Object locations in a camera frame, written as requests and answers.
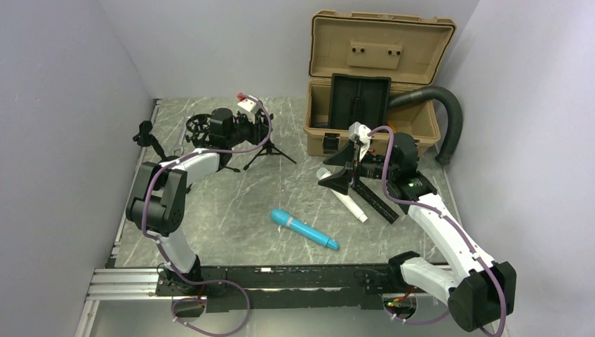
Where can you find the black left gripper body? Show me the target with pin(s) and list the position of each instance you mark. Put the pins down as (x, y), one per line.
(247, 130)

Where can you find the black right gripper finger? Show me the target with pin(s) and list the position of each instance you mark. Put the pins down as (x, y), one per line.
(342, 156)
(338, 182)

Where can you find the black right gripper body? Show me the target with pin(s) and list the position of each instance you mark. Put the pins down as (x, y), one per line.
(372, 166)

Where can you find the white microphone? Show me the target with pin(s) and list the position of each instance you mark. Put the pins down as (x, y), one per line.
(346, 200)

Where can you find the black microphone silver grille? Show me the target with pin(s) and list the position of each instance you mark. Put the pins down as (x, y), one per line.
(375, 201)

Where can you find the black tripod stand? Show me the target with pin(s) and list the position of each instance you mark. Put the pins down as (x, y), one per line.
(217, 130)
(269, 151)

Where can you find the cyan microphone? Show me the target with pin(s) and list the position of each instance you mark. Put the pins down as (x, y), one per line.
(284, 219)

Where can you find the black round base mic stand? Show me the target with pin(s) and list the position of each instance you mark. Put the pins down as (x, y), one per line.
(145, 138)

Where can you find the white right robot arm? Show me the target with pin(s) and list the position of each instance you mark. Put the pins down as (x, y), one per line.
(477, 290)

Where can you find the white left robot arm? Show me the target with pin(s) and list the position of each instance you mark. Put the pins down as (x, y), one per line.
(158, 199)

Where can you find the black tool tray insert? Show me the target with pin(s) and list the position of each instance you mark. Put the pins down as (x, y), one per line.
(357, 98)

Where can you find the silver open-end wrench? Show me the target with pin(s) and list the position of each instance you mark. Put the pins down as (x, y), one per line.
(178, 148)

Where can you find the tan plastic toolbox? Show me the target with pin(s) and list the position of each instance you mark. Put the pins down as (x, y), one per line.
(406, 48)

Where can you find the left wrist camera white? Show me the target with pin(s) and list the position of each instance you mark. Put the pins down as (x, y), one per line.
(248, 103)

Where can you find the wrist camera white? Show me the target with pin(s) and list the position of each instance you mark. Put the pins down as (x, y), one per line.
(248, 103)
(359, 134)

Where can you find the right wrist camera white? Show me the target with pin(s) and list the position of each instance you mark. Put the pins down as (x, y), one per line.
(359, 134)

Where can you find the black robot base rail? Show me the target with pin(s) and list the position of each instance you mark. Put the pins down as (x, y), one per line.
(289, 287)

